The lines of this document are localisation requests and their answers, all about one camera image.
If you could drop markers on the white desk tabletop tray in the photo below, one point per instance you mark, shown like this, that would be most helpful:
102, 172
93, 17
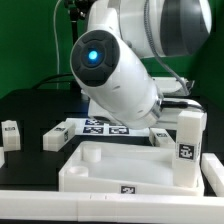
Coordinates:
101, 167

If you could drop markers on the white front fence bar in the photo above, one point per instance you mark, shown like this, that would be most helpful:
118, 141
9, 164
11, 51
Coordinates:
121, 208

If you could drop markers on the white marker sheet with tags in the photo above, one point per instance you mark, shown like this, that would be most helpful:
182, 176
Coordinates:
86, 126

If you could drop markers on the white right fence bar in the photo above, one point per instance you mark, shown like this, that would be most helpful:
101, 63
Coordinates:
213, 170

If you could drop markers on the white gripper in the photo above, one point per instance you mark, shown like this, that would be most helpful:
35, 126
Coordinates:
174, 101

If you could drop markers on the white left fence piece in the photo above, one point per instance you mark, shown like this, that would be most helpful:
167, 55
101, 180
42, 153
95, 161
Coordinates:
2, 158

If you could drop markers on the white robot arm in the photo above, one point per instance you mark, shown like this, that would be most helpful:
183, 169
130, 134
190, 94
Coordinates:
106, 59

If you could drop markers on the white fence bar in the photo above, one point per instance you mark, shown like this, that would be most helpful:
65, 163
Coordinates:
121, 208
213, 170

